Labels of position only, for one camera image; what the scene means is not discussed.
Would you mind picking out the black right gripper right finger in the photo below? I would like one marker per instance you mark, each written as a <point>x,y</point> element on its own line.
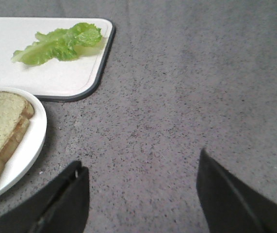
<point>229,205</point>

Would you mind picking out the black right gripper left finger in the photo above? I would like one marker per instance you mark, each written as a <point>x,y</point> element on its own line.
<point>62,206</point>

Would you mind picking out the green lettuce leaf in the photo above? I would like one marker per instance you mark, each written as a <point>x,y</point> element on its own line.
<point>61,44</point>

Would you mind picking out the white round plate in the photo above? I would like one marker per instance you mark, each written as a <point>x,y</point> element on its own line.
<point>30,146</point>

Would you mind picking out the white cutting board black rim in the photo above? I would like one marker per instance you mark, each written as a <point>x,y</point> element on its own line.
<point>55,80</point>

